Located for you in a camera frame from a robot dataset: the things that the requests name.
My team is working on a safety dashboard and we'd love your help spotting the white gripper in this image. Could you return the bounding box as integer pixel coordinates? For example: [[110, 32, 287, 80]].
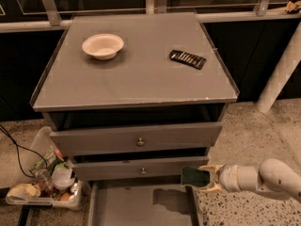
[[198, 165, 241, 193]]

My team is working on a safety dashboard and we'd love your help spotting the green yellow sponge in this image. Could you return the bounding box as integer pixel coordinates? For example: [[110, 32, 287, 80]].
[[181, 167, 210, 188]]

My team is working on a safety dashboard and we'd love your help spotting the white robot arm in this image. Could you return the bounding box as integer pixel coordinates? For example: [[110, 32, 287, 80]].
[[199, 159, 301, 202]]

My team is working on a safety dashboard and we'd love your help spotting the grey middle drawer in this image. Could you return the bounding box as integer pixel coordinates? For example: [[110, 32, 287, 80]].
[[72, 156, 209, 181]]

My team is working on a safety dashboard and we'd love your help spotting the grey drawer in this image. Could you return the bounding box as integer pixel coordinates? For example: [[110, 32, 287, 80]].
[[72, 156, 209, 181], [87, 176, 204, 226], [50, 122, 222, 156]]

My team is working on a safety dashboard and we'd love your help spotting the grey bottom drawer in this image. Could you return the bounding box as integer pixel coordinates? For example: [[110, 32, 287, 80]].
[[87, 176, 204, 226]]

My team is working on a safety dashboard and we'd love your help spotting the grey top drawer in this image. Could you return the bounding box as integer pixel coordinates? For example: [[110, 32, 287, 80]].
[[50, 122, 222, 156]]

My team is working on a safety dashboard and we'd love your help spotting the grey drawer cabinet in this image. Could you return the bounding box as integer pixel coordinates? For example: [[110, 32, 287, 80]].
[[29, 12, 241, 226]]

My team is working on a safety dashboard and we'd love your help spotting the white cup in bin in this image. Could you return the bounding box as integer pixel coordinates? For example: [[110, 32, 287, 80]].
[[52, 169, 75, 190]]

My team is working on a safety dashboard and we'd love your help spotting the clear plastic bin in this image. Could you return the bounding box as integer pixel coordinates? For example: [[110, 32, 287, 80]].
[[6, 126, 82, 210]]

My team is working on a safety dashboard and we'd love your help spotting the white paper bowl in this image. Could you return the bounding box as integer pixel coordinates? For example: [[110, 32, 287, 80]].
[[82, 34, 124, 60]]

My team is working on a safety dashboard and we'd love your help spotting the yellow item on railing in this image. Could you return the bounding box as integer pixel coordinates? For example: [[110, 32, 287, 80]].
[[285, 1, 301, 14]]

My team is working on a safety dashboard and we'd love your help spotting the banana peel in bin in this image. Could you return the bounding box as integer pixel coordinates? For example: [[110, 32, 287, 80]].
[[8, 184, 41, 200]]

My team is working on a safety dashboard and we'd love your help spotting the grey metal railing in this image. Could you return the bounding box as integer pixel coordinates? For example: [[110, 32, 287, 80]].
[[0, 0, 301, 33]]

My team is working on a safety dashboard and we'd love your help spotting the black cable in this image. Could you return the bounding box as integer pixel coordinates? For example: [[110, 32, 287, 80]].
[[0, 124, 50, 179]]

